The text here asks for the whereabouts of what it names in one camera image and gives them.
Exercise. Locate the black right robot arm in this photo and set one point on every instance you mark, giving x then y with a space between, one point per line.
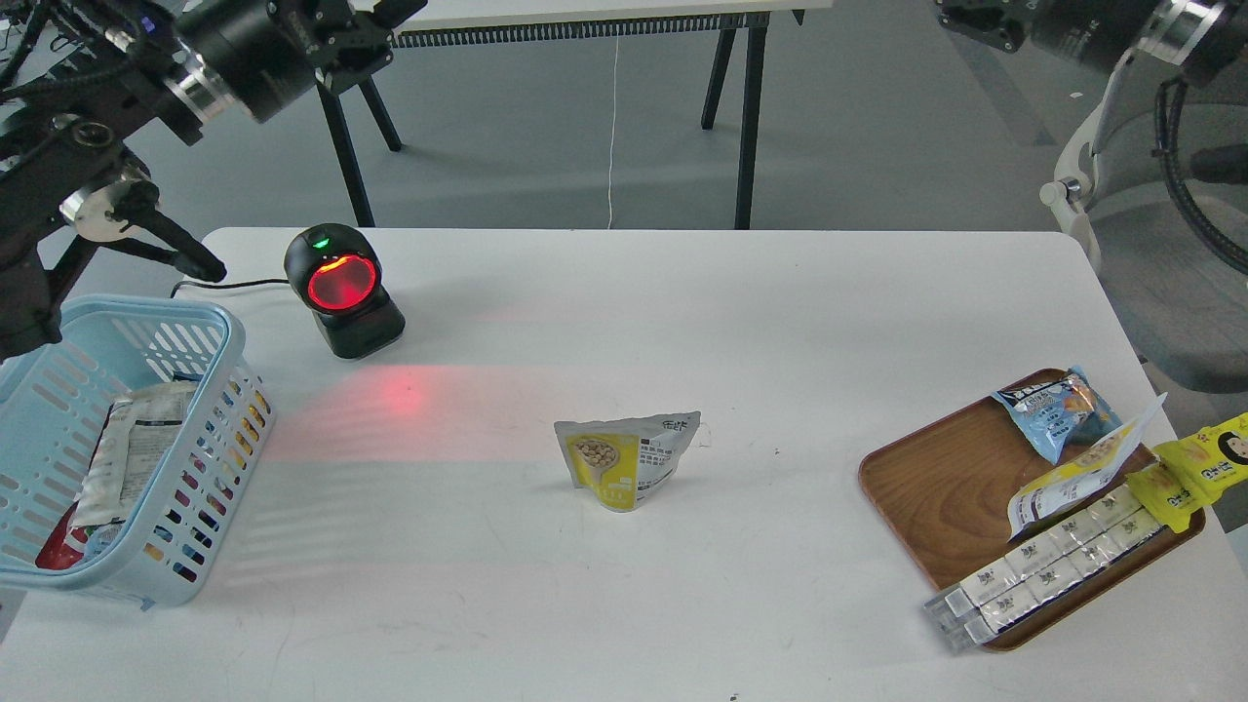
1204 40

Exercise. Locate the light blue plastic basket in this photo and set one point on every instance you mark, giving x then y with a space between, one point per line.
55 403

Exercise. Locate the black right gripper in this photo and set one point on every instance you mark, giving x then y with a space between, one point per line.
1092 34

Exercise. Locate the yellow white bean snack pouch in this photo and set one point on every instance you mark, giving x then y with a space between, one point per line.
624 461

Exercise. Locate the silver snack bar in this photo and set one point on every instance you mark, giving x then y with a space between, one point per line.
1043 585
1058 541

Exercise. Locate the white snack pouch in basket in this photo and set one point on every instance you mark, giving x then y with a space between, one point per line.
140 428

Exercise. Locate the black barcode scanner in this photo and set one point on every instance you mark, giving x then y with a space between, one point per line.
337 274

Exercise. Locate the yellow cartoon snack bag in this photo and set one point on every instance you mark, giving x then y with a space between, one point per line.
1192 473

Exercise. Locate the silver snack bar lower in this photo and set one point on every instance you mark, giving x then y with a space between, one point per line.
1043 585

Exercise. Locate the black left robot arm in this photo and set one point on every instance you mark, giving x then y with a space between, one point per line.
71 186

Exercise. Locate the silver snack bar upper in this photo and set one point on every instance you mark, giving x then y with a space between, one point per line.
1058 541

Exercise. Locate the brown wooden tray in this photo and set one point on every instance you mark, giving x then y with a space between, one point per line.
944 490

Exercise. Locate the blue snack bag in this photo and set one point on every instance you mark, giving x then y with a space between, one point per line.
1060 412

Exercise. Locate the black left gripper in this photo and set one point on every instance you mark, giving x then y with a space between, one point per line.
262 55

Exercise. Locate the white background table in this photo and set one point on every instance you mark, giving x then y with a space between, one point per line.
459 23

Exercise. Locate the red snack packet in basket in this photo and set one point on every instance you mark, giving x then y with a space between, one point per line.
66 543

